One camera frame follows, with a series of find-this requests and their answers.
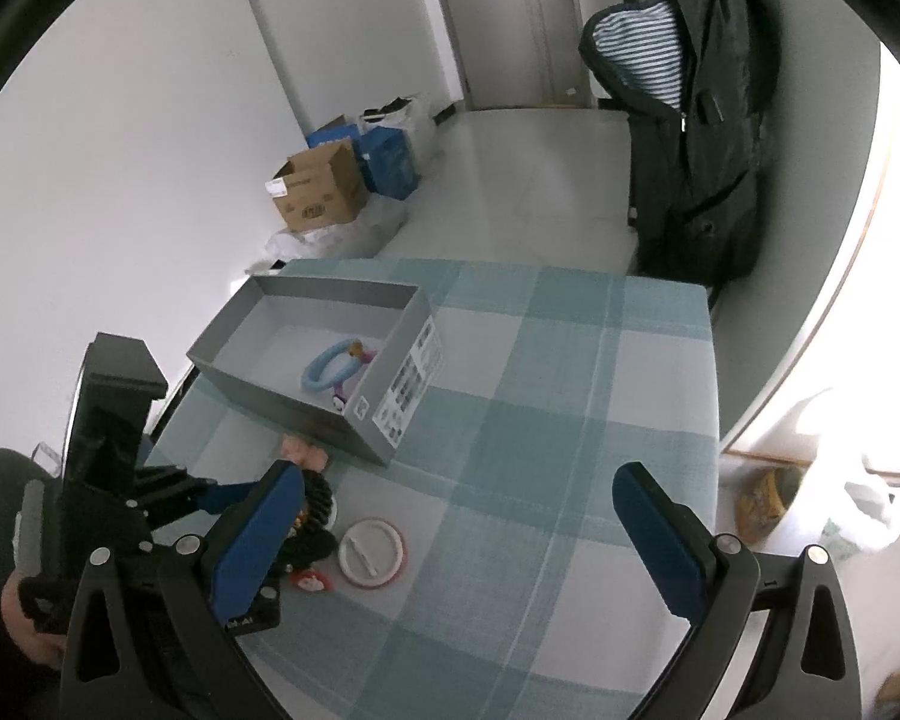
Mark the blue checked tablecloth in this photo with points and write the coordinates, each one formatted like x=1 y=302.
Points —
x=532 y=427

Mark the person's left hand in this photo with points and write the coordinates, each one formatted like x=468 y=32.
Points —
x=26 y=626

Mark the grey plastic bag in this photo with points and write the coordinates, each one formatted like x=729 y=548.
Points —
x=352 y=232

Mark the red hair clip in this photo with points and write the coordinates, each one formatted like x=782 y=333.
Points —
x=307 y=581

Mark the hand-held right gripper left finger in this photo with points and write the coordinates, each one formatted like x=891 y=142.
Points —
x=251 y=547

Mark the white round compact mirror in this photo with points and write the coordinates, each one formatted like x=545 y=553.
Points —
x=373 y=551

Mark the white plastic bag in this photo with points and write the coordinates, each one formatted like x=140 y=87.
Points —
x=866 y=502

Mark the white door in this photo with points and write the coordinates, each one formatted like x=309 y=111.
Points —
x=495 y=22

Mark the blue carton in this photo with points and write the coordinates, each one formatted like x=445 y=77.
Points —
x=391 y=161

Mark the yellow-brown item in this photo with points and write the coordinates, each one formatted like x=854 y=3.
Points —
x=765 y=502

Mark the small doll toy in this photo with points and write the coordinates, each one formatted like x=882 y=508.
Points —
x=304 y=454

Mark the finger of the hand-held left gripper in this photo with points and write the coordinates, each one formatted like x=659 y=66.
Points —
x=229 y=496

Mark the grey cardboard box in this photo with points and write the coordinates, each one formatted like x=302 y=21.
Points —
x=285 y=356

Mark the brown cardboard box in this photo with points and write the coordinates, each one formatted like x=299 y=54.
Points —
x=319 y=191

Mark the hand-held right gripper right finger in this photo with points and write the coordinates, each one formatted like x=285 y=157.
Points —
x=660 y=547

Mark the white bag with dark contents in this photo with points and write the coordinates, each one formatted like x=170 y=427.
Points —
x=409 y=120

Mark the blue box brown flap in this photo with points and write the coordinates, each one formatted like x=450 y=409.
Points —
x=328 y=133

